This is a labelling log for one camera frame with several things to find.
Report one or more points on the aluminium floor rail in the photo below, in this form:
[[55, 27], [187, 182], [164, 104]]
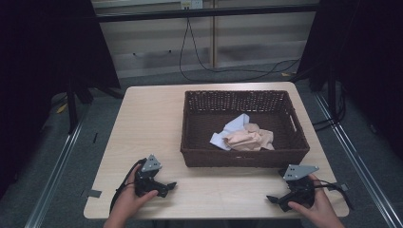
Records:
[[358, 164], [57, 171]]

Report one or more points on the black horizontal bar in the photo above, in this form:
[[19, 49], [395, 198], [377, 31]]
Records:
[[206, 12]]

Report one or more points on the white cloth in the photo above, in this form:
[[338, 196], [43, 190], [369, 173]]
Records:
[[234, 125]]

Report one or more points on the grey tape piece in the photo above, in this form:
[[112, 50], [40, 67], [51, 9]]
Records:
[[94, 193], [344, 186]]

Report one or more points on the person's left hand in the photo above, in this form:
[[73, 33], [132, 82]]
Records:
[[126, 201]]

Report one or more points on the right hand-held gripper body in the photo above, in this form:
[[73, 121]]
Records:
[[301, 190]]

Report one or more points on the black metal stand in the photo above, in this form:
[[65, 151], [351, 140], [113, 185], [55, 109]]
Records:
[[72, 107]]

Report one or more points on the dark curtain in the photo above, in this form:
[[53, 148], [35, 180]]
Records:
[[364, 63], [47, 63]]

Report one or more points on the dark brown wicker basket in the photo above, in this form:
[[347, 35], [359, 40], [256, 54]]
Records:
[[202, 126]]

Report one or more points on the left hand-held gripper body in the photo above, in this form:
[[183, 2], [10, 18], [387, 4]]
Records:
[[148, 182]]

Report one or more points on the beige crumpled cloth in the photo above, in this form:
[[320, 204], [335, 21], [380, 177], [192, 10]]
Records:
[[250, 139]]

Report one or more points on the white wall socket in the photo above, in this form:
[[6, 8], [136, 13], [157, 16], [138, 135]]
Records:
[[191, 3]]

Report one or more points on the person's right hand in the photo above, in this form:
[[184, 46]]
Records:
[[320, 205]]

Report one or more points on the yellow floor tape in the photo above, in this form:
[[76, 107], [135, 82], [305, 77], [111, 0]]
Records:
[[61, 108]]

